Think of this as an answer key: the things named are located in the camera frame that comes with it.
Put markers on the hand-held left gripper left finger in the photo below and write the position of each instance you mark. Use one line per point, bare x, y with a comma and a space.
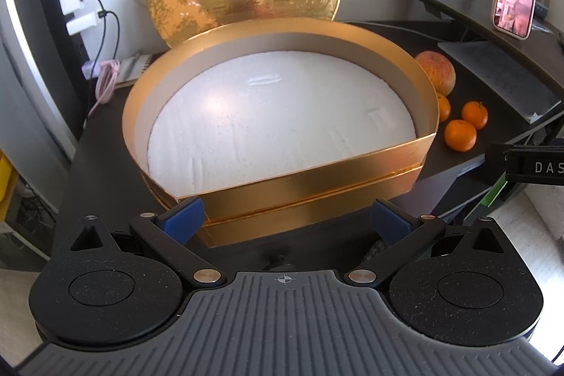
183, 219

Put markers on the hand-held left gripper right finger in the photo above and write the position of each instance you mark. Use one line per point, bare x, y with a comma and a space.
387, 222

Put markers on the round gold gift box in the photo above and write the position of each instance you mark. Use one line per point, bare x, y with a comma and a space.
282, 116

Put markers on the green packet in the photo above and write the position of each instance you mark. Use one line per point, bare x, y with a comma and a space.
498, 191

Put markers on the orange tangerine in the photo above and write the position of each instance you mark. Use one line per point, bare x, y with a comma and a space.
444, 107
475, 115
460, 135

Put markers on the grey paper pad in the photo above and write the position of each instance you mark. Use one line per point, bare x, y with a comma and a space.
498, 72

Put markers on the red yellow apple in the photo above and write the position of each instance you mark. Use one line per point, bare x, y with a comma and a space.
436, 72

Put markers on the spiral notebook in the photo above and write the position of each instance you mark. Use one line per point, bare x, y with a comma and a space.
132, 67

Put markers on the dark raised desk shelf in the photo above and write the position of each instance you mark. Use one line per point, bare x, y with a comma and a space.
467, 10

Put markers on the yellow object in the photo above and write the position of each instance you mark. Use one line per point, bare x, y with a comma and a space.
6, 186

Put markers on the white charger plug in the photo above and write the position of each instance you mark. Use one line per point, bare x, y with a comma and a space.
72, 2
81, 22

